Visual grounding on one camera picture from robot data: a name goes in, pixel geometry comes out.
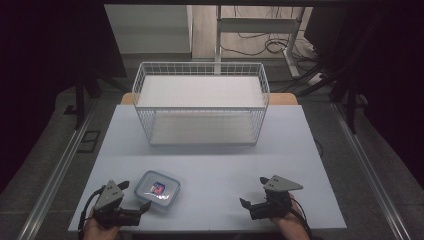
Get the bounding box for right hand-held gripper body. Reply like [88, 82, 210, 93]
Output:
[249, 174, 305, 222]

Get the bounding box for white metal desk frame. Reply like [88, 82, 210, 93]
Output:
[214, 4, 307, 80]

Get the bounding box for white wire basket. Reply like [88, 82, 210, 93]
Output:
[131, 61, 271, 147]

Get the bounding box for grey metal floor rail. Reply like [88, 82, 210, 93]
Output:
[330, 101, 413, 240]
[15, 99, 98, 240]

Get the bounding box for white cabinet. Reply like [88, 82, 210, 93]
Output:
[104, 4, 194, 55]

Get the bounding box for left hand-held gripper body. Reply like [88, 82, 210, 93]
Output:
[92, 179, 142, 230]

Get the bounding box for tan wooden board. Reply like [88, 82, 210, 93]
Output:
[120, 92, 299, 106]

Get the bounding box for person's right hand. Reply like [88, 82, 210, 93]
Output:
[269, 194, 312, 240]

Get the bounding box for black floor cables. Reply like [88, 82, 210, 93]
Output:
[220, 5, 316, 64]

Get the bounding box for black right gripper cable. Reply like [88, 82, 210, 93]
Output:
[289, 195, 314, 240]

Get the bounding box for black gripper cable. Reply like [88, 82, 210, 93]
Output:
[289, 195, 314, 240]
[77, 185, 107, 240]

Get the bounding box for black metal stand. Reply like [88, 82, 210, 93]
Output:
[276, 13, 384, 135]
[73, 71, 129, 130]

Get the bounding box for white power strip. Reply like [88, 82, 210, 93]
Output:
[305, 72, 325, 88]

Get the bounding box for person's left hand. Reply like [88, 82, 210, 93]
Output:
[82, 215, 122, 240]

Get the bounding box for clear plastic food container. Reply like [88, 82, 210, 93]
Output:
[133, 170, 182, 211]

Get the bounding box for black rectangular floor frame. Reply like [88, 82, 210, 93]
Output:
[77, 129, 102, 154]

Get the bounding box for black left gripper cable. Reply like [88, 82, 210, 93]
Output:
[77, 185, 107, 240]

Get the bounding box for dark curtain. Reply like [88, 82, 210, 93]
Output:
[0, 0, 128, 196]
[303, 4, 424, 189]

